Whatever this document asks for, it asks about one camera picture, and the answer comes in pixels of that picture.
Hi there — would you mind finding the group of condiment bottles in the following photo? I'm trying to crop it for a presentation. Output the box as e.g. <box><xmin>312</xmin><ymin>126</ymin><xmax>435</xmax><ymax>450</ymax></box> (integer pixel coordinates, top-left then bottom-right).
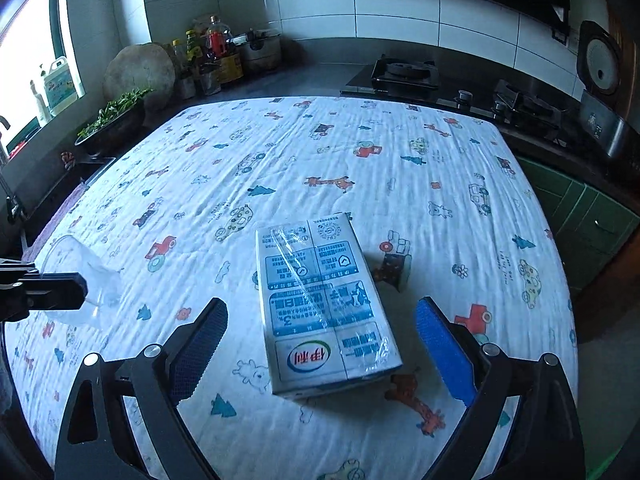
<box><xmin>171</xmin><ymin>14</ymin><xmax>246</xmax><ymax>101</ymax></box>

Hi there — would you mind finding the dark rice cooker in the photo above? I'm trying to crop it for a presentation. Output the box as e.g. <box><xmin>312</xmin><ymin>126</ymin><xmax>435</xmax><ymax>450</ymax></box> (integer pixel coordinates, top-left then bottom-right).
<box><xmin>575</xmin><ymin>20</ymin><xmax>640</xmax><ymax>161</ymax></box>

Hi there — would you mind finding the green kitchen cabinet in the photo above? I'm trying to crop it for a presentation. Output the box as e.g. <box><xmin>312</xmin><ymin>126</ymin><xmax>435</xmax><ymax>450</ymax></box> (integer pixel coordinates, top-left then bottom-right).
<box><xmin>515</xmin><ymin>155</ymin><xmax>640</xmax><ymax>301</ymax></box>

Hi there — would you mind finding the blue white milk carton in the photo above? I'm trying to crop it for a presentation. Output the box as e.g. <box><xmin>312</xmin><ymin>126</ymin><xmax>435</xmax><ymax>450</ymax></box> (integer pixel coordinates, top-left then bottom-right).
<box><xmin>255</xmin><ymin>211</ymin><xmax>404</xmax><ymax>401</ymax></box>

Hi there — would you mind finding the clear plastic cup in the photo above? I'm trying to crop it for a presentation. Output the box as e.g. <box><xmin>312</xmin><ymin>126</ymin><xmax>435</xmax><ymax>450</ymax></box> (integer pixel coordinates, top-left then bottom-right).
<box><xmin>40</xmin><ymin>234</ymin><xmax>123</xmax><ymax>328</ymax></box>

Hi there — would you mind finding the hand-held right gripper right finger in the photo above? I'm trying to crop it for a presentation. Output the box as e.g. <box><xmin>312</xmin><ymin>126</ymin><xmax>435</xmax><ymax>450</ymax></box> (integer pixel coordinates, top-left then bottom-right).
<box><xmin>415</xmin><ymin>296</ymin><xmax>586</xmax><ymax>480</ymax></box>

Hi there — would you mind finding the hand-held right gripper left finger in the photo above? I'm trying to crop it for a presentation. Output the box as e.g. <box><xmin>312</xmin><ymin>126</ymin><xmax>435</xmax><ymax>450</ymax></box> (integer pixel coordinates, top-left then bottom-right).
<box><xmin>52</xmin><ymin>297</ymin><xmax>230</xmax><ymax>480</ymax></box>

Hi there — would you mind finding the round wooden chopping board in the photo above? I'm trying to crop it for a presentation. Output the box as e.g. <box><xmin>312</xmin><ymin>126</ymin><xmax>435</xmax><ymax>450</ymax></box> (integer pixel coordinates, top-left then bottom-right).
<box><xmin>102</xmin><ymin>43</ymin><xmax>177</xmax><ymax>111</ymax></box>

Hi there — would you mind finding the cartoon print white tablecloth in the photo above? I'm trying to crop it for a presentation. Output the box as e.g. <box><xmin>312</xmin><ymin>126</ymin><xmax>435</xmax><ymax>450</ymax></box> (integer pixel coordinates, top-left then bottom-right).
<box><xmin>5</xmin><ymin>96</ymin><xmax>581</xmax><ymax>480</ymax></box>

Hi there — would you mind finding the black pan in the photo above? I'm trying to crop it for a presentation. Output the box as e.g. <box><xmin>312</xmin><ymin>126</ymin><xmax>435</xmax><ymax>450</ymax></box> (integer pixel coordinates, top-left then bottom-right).
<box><xmin>75</xmin><ymin>105</ymin><xmax>147</xmax><ymax>158</ymax></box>

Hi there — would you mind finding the white detergent jug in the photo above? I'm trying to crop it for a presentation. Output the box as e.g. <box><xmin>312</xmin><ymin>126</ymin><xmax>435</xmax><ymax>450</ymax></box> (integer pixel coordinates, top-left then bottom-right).
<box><xmin>42</xmin><ymin>56</ymin><xmax>77</xmax><ymax>115</ymax></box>

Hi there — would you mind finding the white spray bottle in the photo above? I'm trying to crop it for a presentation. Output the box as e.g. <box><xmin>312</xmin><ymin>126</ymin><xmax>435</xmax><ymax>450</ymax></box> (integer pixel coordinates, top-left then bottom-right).
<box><xmin>29</xmin><ymin>79</ymin><xmax>51</xmax><ymax>126</ymax></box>

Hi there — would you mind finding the black gas stove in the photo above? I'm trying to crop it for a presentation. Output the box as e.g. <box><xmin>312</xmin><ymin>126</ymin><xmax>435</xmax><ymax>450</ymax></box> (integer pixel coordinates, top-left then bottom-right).
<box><xmin>340</xmin><ymin>55</ymin><xmax>563</xmax><ymax>143</ymax></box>

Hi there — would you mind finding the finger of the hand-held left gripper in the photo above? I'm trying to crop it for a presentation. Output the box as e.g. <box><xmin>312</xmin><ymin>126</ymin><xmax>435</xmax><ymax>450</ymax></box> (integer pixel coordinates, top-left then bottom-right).
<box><xmin>27</xmin><ymin>271</ymin><xmax>90</xmax><ymax>312</ymax></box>

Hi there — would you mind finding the tray of green vegetables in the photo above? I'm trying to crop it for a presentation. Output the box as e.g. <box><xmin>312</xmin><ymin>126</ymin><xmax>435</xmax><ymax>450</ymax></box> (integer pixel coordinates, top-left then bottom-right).
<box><xmin>77</xmin><ymin>89</ymin><xmax>153</xmax><ymax>138</ymax></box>

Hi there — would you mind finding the steel pot with lid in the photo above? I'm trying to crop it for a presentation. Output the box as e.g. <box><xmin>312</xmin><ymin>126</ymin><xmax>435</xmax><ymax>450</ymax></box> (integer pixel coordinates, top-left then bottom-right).
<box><xmin>232</xmin><ymin>30</ymin><xmax>282</xmax><ymax>73</ymax></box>

